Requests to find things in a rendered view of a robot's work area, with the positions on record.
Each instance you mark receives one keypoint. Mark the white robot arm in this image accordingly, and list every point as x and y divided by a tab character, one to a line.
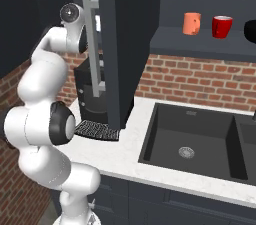
40	82

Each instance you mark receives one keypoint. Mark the dark cabinet door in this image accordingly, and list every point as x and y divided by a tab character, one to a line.
133	35

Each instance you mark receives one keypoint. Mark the black coffee machine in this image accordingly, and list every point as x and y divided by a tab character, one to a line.
91	102

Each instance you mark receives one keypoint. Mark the black double sink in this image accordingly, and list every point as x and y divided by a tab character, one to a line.
196	142

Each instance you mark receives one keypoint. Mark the orange mug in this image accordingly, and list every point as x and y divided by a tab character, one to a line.
191	24

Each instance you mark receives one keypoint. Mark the dark base cabinets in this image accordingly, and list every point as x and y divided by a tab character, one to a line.
166	205

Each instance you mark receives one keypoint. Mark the red mug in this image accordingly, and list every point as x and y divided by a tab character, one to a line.
222	27

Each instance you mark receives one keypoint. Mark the black bowl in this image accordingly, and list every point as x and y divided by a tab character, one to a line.
250	31

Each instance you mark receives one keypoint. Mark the dark closed wall cabinet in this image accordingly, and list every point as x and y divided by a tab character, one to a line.
23	12

